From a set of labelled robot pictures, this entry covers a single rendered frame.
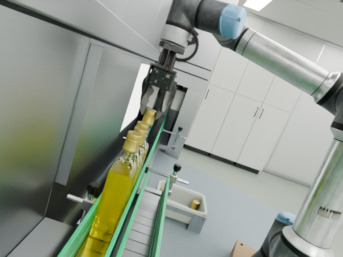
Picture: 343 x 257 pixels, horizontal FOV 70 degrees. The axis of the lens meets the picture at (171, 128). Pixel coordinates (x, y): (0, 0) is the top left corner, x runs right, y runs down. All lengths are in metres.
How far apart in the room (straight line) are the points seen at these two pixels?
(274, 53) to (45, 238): 0.73
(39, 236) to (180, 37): 0.58
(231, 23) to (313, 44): 4.84
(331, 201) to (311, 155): 5.14
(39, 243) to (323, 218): 0.62
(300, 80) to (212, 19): 0.29
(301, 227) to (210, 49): 1.28
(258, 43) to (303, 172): 5.20
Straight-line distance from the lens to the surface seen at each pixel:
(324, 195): 0.64
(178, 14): 0.67
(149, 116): 0.72
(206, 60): 1.69
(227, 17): 0.64
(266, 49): 0.74
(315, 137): 5.69
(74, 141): 0.61
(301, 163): 5.75
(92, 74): 0.57
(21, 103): 0.42
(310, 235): 0.67
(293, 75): 0.74
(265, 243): 0.87
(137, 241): 0.71
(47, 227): 0.70
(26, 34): 0.39
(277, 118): 4.80
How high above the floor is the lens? 1.33
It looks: 13 degrees down
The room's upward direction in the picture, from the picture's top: 20 degrees clockwise
